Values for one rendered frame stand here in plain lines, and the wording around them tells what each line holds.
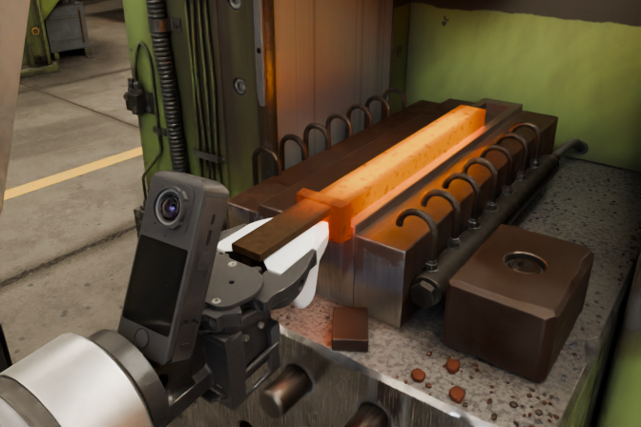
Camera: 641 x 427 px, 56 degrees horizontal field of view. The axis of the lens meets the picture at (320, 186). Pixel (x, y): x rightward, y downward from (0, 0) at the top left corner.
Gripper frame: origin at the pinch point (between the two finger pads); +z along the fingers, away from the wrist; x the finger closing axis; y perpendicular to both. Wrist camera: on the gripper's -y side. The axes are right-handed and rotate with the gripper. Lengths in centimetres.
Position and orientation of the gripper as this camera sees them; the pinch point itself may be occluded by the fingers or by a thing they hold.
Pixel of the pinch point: (308, 220)
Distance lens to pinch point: 50.0
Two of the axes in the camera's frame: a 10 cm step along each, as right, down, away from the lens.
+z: 5.8, -3.8, 7.2
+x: 8.2, 2.4, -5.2
